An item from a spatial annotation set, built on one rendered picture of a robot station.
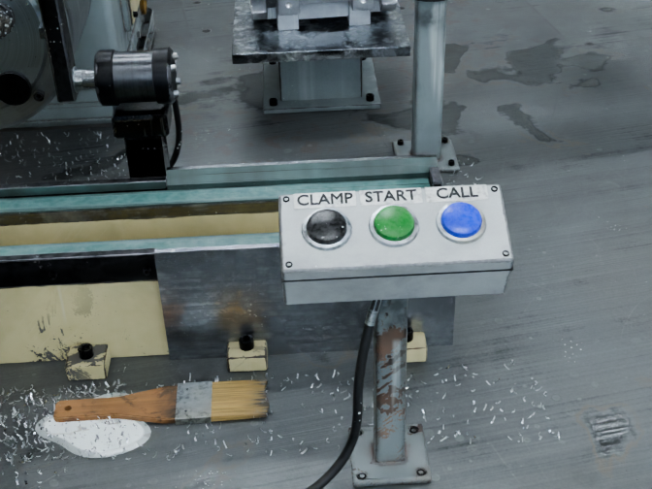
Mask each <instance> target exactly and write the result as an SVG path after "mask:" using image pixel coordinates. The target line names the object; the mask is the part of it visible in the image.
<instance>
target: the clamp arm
mask: <svg viewBox="0 0 652 489"><path fill-rule="evenodd" d="M38 3H39V8H40V13H41V18H42V22H41V24H40V26H39V34H40V38H41V39H46V42H47V47H48V52H49V62H50V67H51V71H52V76H53V81H54V86H55V91H56V96H57V101H58V102H59V103H64V102H75V101H76V100H77V97H78V94H79V91H80V89H83V87H82V86H77V87H76V84H82V78H75V76H80V75H81V74H82V70H83V69H77V67H76V65H75V59H74V55H73V49H72V44H71V38H70V33H69V27H68V22H67V17H66V12H65V6H64V1H63V0H38ZM75 70H79V71H75ZM75 83H76V84H75Z"/></svg>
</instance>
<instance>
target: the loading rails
mask: <svg viewBox="0 0 652 489"><path fill-rule="evenodd" d="M438 186H442V178H441V175H440V168H439V167H438V162H437V156H436V155H435V154H421V155H402V156H381V157H362V158H343V159H322V160H303V161H282V162H263V163H243V164H223V165H204V166H183V167H167V177H150V178H131V179H92V180H72V181H52V182H32V183H13V184H0V364H6V363H23V362H42V361H60V360H67V361H66V365H65V371H66V375H67V378H68V380H70V381H73V380H91V379H105V378H107V376H108V372H109V366H110V362H111V358H115V357H133V356H150V355H170V360H186V359H204V358H222V357H227V366H228V371H229V372H230V373H234V372H253V371H266V370H267V369H268V355H277V354H295V353H313V352H331V351H349V350H359V346H360V341H361V337H362V333H363V329H364V325H365V320H366V317H367V313H368V310H369V307H370V304H371V301H353V302H335V303H315V304H297V305H286V304H285V303H284V302H283V291H282V282H281V278H280V252H279V227H278V197H279V196H280V195H289V194H301V193H320V192H341V191H360V190H379V189H399V188H418V187H421V188H425V187H438ZM454 312H455V296H445V297H427V298H408V304H407V363H415V362H426V360H427V349H428V348H427V346H440V345H453V330H454Z"/></svg>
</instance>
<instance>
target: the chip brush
mask: <svg viewBox="0 0 652 489"><path fill-rule="evenodd" d="M267 384H268V380H267V379H254V380H232V381H216V382H212V381H202V382H186V383H178V385H172V386H164V387H159V388H155V389H150V390H147V391H143V392H138V393H134V394H130V395H125V396H121V397H111V398H97V399H82V400H68V401H59V402H57V404H56V405H55V410H54V415H53V419H54V421H55V422H72V421H86V420H101V419H106V418H107V419H109V417H108V416H110V417H111V419H118V418H119V419H127V420H135V421H145V422H153V423H162V424H167V423H176V425H183V424H190V423H191V424H198V423H210V422H211V423H212V422H213V421H226V420H239V419H249V418H260V417H267V414H266V413H268V411H269V408H270V404H269V400H268V398H267V396H266V393H265V389H266V385H267ZM266 398H267V400H266ZM97 416H98V417H97ZM253 416H254V417H253ZM99 418H100V419H99ZM77 419H79V420H77Z"/></svg>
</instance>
